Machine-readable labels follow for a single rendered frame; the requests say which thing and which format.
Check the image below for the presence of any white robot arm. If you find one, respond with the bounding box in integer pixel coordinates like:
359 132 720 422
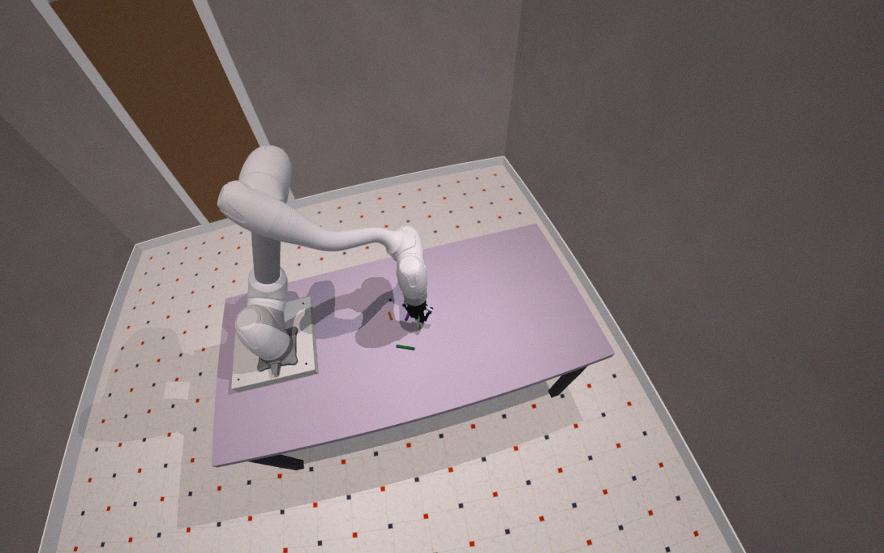
217 145 427 376

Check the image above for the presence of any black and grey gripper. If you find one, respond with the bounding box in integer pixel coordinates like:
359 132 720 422
402 301 433 328

